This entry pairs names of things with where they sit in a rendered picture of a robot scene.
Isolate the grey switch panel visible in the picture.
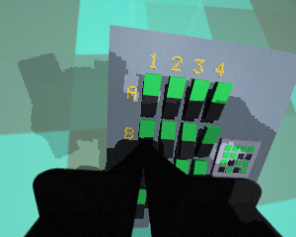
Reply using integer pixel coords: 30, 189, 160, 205
107, 25, 296, 183

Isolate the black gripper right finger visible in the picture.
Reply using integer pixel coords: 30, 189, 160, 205
143, 143, 261, 237

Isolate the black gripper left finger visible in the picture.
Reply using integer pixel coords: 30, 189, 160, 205
33, 142, 145, 237

